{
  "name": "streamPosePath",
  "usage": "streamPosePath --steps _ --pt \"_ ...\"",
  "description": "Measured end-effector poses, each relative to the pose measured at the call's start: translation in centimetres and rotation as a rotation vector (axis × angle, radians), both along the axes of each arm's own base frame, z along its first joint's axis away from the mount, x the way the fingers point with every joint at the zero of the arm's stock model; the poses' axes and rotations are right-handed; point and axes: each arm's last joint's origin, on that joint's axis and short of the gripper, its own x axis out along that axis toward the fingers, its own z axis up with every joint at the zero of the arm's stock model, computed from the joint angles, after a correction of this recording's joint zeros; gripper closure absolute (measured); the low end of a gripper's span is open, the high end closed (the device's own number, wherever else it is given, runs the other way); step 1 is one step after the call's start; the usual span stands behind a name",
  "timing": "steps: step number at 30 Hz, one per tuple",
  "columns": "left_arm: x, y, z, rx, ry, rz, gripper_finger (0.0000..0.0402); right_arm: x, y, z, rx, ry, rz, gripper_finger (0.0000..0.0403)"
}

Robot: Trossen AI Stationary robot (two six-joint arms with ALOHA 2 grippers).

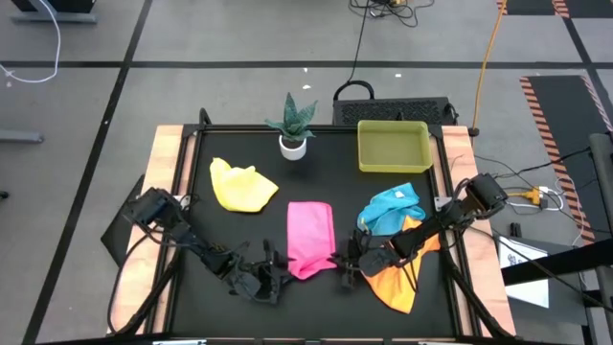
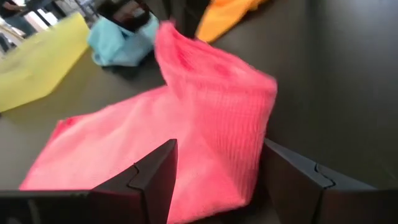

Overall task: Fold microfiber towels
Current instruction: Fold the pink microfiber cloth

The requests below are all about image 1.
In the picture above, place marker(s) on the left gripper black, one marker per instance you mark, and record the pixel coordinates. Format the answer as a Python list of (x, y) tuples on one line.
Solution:
[(268, 287)]

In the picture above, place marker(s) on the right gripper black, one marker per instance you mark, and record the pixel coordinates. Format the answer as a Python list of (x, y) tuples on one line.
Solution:
[(356, 249)]

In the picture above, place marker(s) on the pink microfiber towel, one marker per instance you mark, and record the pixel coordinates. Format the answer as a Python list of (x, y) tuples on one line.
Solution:
[(311, 235)]

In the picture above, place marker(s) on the blue microfiber towel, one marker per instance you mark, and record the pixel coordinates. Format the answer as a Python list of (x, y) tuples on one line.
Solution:
[(388, 211)]

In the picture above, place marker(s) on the yellow-green plastic bin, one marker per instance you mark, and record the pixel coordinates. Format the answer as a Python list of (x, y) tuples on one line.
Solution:
[(392, 148)]

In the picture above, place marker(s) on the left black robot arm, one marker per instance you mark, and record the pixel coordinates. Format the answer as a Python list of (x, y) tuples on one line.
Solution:
[(191, 237)]

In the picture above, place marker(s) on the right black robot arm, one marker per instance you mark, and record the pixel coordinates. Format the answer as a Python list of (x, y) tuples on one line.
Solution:
[(431, 227)]

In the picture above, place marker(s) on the orange microfiber towel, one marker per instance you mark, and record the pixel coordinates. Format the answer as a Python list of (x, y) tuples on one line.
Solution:
[(397, 292)]

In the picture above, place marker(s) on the yellow microfiber towel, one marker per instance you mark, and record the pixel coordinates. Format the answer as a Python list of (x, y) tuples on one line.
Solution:
[(239, 189)]

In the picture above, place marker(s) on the white plant pot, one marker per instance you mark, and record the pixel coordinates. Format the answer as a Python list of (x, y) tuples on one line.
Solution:
[(293, 152)]

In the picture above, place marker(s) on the green snake plant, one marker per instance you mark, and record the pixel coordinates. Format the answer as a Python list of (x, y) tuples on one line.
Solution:
[(292, 120)]

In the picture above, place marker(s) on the black perforated computer case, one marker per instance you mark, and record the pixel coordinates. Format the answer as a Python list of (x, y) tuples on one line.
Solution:
[(383, 111)]

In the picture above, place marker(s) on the wooden table side board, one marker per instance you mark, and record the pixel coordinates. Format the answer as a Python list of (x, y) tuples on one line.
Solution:
[(165, 153), (457, 153)]

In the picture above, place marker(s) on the small black floor item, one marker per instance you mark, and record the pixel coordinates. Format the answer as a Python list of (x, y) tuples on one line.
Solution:
[(515, 230)]

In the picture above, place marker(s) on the white paper sheet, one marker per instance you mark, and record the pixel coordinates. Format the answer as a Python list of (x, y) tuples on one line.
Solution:
[(527, 292)]

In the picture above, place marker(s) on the orange plug connector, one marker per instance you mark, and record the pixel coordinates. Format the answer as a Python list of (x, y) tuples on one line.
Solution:
[(531, 194)]

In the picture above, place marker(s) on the black flat beam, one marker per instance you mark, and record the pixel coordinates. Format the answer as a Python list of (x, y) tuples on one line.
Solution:
[(565, 261)]

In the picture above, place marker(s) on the black hazard-striped floor mat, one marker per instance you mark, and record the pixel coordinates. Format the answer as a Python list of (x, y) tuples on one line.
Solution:
[(531, 6), (565, 110)]

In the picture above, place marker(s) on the grey padded pole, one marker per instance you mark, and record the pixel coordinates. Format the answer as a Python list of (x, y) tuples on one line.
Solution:
[(604, 191)]

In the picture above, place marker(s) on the grey floor bar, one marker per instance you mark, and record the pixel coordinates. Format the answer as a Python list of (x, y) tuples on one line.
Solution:
[(19, 136)]

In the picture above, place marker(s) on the grey desk foot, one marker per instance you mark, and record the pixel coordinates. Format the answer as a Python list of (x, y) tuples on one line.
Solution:
[(52, 18)]

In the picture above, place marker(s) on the silver metal bracket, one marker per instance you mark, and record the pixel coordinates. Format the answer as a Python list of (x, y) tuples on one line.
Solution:
[(441, 203)]

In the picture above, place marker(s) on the black aluminium table frame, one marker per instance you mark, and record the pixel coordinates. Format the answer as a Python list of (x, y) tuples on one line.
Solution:
[(230, 128)]

